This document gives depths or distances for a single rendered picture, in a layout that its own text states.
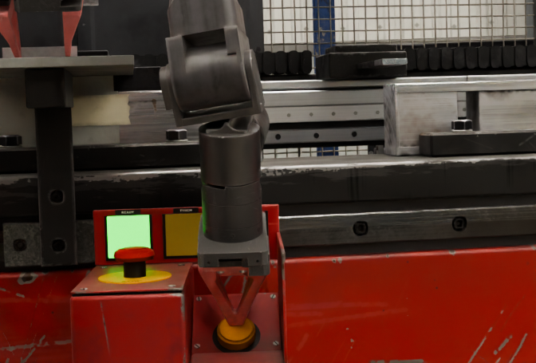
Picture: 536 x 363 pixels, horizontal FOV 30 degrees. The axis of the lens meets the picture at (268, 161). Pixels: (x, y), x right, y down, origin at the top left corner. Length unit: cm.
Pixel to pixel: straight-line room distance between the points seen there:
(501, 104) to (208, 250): 57
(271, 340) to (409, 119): 43
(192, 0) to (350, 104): 69
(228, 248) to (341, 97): 67
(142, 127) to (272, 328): 37
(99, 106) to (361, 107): 47
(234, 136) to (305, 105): 65
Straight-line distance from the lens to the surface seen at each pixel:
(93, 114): 126
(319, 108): 155
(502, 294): 125
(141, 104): 127
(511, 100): 136
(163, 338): 94
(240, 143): 91
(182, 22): 91
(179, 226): 107
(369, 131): 157
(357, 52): 151
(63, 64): 102
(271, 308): 104
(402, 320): 122
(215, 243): 94
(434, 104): 133
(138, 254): 98
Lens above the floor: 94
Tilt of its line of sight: 3 degrees down
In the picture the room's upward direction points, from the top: 2 degrees counter-clockwise
